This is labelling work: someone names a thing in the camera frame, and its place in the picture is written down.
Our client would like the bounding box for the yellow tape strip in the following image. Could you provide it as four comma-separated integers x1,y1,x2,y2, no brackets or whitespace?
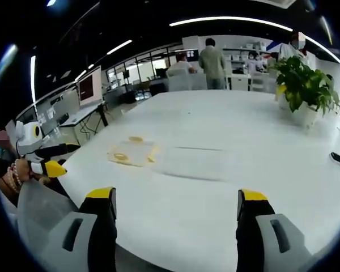
147,144,160,163

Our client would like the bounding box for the pink bead bracelet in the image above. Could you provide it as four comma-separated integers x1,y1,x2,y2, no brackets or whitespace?
6,159,23,194

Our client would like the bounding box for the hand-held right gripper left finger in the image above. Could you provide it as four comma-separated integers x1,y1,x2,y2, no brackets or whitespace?
44,186,118,272

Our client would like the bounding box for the large display screen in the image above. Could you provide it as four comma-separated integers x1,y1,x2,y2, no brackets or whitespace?
76,65,103,109

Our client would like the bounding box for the white storage shelf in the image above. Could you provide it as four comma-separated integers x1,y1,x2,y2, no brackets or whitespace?
222,41,273,62

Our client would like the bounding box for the person's left hand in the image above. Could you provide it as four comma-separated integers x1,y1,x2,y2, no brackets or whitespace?
14,157,51,185

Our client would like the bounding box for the green leafy plant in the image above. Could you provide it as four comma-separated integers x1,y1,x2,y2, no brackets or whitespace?
267,55,340,117

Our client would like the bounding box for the short ceiling light strip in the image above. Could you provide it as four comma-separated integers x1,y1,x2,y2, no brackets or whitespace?
105,39,133,56

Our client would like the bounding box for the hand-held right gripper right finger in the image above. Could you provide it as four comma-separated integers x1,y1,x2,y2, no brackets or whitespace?
235,188,313,272

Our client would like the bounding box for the long ceiling light strip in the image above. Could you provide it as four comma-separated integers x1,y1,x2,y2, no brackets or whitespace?
169,16,294,32

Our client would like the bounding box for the white side desk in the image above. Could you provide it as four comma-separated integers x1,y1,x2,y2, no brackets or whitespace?
58,102,108,144

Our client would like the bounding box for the translucent white chair back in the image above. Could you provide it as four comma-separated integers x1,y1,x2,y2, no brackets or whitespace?
16,180,80,256

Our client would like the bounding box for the white plant pot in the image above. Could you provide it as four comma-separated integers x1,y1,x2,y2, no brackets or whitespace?
277,92,320,126

